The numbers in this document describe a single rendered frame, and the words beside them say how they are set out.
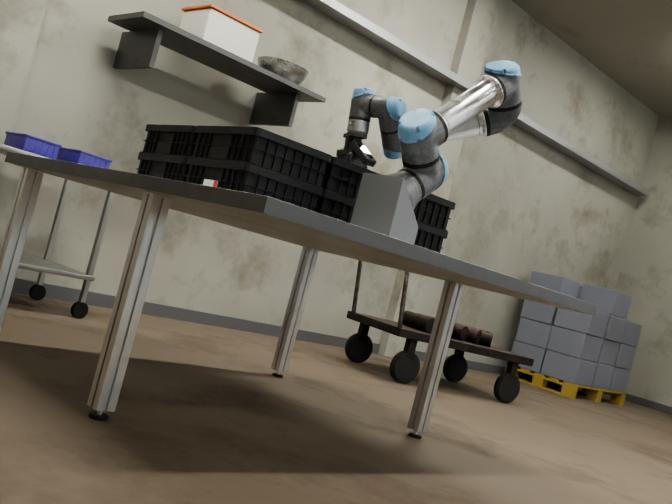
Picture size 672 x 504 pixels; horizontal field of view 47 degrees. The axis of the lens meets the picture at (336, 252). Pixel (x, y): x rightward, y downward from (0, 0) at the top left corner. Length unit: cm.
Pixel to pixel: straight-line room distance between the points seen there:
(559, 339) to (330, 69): 351
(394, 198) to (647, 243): 771
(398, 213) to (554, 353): 561
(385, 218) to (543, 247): 617
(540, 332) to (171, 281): 399
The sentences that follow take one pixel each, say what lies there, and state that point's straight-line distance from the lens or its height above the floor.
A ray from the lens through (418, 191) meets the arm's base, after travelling 238.
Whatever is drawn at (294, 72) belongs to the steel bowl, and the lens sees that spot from 511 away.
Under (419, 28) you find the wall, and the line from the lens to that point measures 664.
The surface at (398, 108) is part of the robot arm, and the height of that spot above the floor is 114.
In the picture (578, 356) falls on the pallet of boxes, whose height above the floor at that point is 39.
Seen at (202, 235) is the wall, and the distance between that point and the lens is 532.
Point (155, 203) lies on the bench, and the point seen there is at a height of 63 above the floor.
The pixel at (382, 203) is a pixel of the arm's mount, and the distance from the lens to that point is 231.
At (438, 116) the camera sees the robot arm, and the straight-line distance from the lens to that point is 241.
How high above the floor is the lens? 57
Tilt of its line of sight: 2 degrees up
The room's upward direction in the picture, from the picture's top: 15 degrees clockwise
